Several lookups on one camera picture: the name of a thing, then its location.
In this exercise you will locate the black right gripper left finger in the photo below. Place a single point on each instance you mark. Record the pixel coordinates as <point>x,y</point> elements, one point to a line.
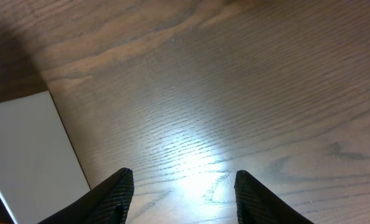
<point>107,203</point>

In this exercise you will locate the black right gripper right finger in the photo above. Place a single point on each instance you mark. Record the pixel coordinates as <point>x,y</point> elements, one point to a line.
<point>256,204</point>

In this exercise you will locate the white cardboard box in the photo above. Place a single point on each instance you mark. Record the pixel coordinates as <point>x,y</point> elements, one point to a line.
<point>39,171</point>

